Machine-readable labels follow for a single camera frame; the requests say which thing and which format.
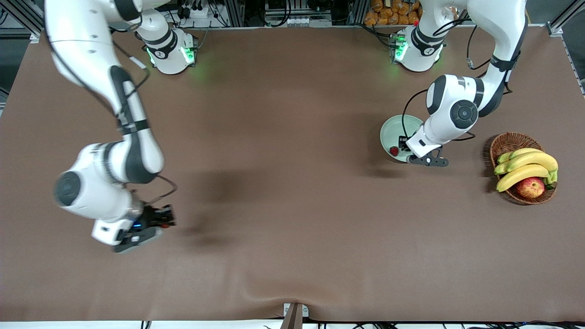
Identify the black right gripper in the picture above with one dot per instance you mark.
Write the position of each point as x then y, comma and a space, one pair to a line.
150, 216

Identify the brown table cloth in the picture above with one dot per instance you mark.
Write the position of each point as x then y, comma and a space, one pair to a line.
274, 251

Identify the black electronics rack unit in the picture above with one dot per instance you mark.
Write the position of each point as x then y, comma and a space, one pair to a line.
274, 4

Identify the small yellow green banana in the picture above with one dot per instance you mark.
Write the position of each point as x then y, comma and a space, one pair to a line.
525, 151

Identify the plain red strawberry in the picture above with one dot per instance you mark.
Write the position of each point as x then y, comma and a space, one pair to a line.
394, 150

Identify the orange bread roll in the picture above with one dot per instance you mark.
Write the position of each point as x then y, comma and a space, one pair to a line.
404, 19
413, 17
371, 18
402, 7
377, 4
393, 19

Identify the aluminium frame profile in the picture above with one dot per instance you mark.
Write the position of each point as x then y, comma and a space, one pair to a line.
25, 17
558, 20
358, 11
235, 11

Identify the brown metal bar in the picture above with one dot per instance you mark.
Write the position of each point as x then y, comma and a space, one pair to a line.
292, 320

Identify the white terminal strip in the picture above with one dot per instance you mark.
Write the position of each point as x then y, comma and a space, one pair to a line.
304, 21

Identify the red yellow apple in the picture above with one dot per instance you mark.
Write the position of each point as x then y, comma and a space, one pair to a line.
530, 187

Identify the large yellow banana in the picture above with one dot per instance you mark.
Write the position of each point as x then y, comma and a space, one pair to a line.
534, 160

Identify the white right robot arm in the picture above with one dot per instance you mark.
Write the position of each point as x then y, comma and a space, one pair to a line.
82, 45

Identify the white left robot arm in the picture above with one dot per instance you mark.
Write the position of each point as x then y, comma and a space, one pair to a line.
457, 109

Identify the brown wicker basket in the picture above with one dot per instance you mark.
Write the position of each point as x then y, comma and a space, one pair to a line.
507, 142

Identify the pale green round plate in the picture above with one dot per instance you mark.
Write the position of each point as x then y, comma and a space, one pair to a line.
390, 132

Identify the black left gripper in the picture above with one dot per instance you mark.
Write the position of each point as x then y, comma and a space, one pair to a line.
404, 142

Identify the white power strip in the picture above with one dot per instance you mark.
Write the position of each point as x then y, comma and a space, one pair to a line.
203, 13

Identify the grey metal clamp bracket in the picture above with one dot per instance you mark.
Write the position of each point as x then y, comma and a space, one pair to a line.
305, 310

